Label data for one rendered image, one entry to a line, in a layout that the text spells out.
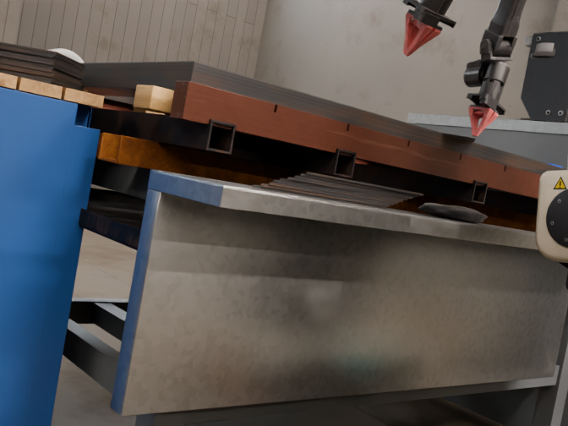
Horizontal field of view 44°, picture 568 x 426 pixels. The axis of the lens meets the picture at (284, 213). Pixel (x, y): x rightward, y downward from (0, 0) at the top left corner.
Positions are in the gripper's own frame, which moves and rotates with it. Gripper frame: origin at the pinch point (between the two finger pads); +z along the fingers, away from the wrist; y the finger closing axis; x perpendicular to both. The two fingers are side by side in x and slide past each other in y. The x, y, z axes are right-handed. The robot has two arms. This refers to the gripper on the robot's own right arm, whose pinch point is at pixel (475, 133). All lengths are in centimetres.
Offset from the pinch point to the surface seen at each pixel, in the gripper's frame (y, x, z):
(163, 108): 92, 8, 35
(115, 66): 92, -17, 28
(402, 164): 41, 17, 24
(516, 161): -3.3, 12.3, 5.2
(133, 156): 90, 1, 44
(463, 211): 33, 29, 29
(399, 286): 34, 21, 48
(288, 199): 83, 36, 44
